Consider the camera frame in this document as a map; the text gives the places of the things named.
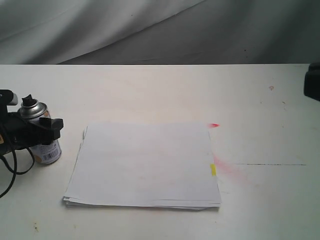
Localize white paper stack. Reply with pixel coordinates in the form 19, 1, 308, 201
63, 122, 222, 210

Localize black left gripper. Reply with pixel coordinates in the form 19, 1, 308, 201
0, 89, 64, 150

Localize white spray paint can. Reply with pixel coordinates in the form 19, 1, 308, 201
19, 94, 62, 165

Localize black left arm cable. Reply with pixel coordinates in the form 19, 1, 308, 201
0, 124, 36, 198

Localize grey backdrop cloth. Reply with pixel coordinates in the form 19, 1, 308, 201
0, 0, 320, 65

